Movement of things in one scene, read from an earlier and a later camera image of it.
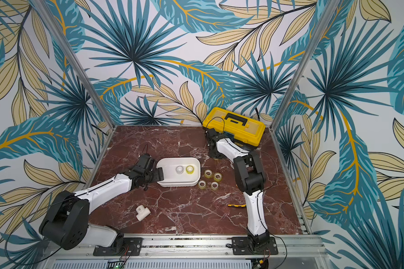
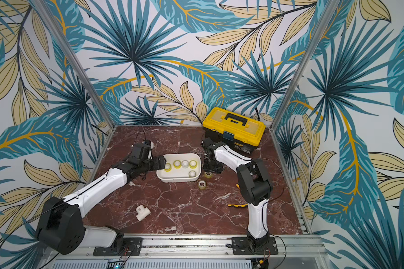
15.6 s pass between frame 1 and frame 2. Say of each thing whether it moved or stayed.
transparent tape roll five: moved
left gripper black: moved
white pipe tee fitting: stayed
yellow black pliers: stayed
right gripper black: moved
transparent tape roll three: moved
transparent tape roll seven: moved
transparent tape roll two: moved
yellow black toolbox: stayed
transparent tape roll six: stayed
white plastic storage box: moved
